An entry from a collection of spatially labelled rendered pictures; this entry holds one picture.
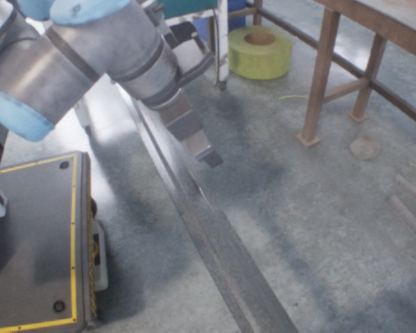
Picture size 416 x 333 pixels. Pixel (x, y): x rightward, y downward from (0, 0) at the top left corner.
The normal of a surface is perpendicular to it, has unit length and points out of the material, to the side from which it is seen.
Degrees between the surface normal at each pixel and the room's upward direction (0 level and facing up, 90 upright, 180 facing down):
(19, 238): 0
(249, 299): 0
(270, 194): 0
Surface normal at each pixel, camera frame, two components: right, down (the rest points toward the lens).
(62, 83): 0.54, 0.47
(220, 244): -0.05, -0.69
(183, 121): 0.40, 0.73
